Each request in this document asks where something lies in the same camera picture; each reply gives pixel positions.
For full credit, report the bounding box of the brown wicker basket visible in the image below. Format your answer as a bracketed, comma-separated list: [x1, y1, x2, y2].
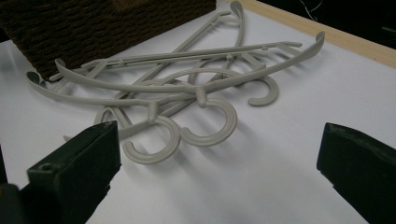
[0, 0, 218, 80]

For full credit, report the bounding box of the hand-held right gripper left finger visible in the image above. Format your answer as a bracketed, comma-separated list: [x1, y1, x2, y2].
[18, 120, 122, 224]

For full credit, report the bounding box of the thin pale wire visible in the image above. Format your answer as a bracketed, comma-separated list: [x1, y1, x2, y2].
[299, 0, 323, 22]

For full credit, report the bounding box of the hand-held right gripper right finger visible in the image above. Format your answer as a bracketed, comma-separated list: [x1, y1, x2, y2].
[316, 122, 396, 224]

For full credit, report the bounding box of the grey plastic clothes hanger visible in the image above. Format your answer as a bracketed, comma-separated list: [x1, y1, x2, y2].
[64, 0, 246, 141]
[49, 40, 304, 107]
[26, 50, 269, 165]
[55, 31, 326, 147]

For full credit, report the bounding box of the white table mat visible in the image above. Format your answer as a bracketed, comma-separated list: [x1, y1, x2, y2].
[0, 0, 396, 224]

